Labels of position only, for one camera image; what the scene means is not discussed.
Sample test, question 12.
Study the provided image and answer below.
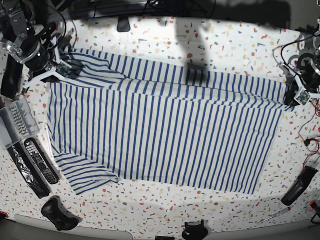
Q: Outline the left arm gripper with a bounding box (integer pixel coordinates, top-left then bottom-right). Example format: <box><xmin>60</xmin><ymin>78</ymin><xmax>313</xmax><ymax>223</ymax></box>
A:
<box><xmin>284</xmin><ymin>73</ymin><xmax>320</xmax><ymax>105</ymax></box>

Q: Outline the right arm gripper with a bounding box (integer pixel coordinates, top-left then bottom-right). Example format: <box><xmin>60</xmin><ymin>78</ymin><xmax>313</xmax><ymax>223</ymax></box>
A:
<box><xmin>22</xmin><ymin>37</ymin><xmax>70</xmax><ymax>94</ymax></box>

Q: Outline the blue white striped t-shirt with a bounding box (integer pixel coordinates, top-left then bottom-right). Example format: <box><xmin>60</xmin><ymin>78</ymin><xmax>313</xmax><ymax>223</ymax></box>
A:
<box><xmin>47</xmin><ymin>49</ymin><xmax>289</xmax><ymax>195</ymax></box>

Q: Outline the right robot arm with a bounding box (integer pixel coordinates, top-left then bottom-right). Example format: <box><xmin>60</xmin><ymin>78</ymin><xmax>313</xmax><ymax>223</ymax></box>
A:
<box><xmin>0</xmin><ymin>0</ymin><xmax>71</xmax><ymax>100</ymax></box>

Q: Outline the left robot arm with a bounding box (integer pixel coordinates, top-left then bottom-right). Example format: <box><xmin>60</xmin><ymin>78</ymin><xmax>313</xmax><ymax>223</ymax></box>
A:
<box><xmin>280</xmin><ymin>29</ymin><xmax>320</xmax><ymax>107</ymax></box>

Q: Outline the black curved tube left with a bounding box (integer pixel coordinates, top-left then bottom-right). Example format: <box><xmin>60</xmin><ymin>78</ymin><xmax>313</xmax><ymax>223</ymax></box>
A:
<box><xmin>0</xmin><ymin>55</ymin><xmax>23</xmax><ymax>100</ymax></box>

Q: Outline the clear plastic screw bit box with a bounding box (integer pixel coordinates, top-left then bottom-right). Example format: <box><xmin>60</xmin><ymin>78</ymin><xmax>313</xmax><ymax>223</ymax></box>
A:
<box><xmin>0</xmin><ymin>97</ymin><xmax>40</xmax><ymax>150</ymax></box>

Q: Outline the black clamp top edge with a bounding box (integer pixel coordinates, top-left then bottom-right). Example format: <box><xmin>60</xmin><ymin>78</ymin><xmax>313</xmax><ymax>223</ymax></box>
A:
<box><xmin>116</xmin><ymin>16</ymin><xmax>131</xmax><ymax>33</ymax></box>

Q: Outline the black tv remote control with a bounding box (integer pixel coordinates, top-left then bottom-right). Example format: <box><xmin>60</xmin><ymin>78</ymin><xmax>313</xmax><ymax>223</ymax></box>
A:
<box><xmin>23</xmin><ymin>137</ymin><xmax>59</xmax><ymax>185</ymax></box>

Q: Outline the small red black clip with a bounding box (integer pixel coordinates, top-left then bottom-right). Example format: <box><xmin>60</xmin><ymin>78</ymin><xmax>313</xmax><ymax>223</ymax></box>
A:
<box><xmin>309</xmin><ymin>200</ymin><xmax>318</xmax><ymax>209</ymax></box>

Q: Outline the black foil wrapped bar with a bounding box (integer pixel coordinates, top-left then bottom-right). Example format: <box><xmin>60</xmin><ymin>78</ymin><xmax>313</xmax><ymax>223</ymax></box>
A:
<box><xmin>7</xmin><ymin>142</ymin><xmax>51</xmax><ymax>199</ymax></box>

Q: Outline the black game controller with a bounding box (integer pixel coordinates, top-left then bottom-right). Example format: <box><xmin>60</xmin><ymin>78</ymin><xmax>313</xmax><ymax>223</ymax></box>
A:
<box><xmin>40</xmin><ymin>196</ymin><xmax>79</xmax><ymax>232</ymax></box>

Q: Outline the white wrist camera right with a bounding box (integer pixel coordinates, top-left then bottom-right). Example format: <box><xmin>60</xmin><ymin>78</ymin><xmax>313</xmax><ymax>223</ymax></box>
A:
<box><xmin>56</xmin><ymin>61</ymin><xmax>72</xmax><ymax>77</ymax></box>

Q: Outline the red black wire bundle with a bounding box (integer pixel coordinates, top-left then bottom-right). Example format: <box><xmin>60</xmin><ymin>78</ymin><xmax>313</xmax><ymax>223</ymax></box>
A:
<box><xmin>293</xmin><ymin>97</ymin><xmax>320</xmax><ymax>173</ymax></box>

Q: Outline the black curved handle right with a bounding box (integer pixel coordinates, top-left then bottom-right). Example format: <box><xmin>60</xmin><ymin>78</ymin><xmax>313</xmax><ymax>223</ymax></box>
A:
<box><xmin>281</xmin><ymin>166</ymin><xmax>318</xmax><ymax>206</ymax></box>

